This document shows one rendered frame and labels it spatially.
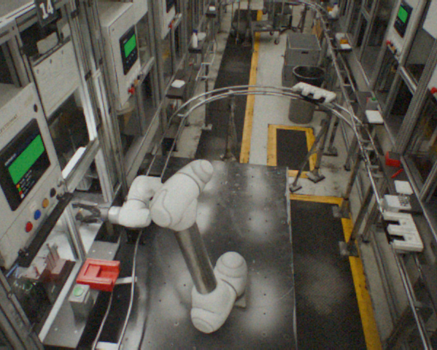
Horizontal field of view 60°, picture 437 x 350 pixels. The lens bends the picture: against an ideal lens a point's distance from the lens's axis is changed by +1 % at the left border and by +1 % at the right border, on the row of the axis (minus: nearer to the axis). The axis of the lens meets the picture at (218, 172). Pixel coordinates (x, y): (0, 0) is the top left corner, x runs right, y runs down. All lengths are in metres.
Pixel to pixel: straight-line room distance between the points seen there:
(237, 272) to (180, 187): 0.61
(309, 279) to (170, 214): 1.86
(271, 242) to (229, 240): 0.25
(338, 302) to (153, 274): 1.43
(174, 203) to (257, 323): 0.87
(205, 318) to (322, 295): 1.40
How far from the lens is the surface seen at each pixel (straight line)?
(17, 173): 1.34
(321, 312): 2.89
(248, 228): 2.35
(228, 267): 1.82
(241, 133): 4.42
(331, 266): 3.15
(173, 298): 2.05
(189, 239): 1.49
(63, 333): 1.78
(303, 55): 5.18
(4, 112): 1.31
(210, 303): 1.71
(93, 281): 1.82
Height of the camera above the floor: 2.40
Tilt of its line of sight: 39 degrees down
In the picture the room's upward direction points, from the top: 2 degrees clockwise
